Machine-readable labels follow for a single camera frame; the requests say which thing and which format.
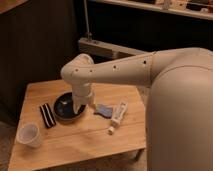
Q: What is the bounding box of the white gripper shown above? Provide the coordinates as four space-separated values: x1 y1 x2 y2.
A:
72 92 94 113

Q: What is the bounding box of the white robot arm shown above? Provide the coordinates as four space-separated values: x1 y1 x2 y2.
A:
61 48 213 171

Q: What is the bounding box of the white ceramic cup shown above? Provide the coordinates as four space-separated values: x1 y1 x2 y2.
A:
16 123 42 148

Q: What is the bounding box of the black round bowl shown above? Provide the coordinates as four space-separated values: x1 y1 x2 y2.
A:
54 92 86 121

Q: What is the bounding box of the white tube with cap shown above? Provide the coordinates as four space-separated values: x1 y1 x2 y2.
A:
108 102 128 135

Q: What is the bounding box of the black white striped cloth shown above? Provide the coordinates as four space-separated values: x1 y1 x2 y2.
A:
39 103 56 129

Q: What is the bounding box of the small wooden table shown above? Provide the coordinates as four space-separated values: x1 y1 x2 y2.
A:
8 80 146 171

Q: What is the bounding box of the long beige case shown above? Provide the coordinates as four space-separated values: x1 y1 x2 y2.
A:
78 37 144 59

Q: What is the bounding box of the metal vertical pole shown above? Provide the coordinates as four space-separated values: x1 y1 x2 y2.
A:
83 0 92 41

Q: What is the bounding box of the background shelf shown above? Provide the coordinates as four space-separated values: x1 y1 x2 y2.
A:
90 0 213 21

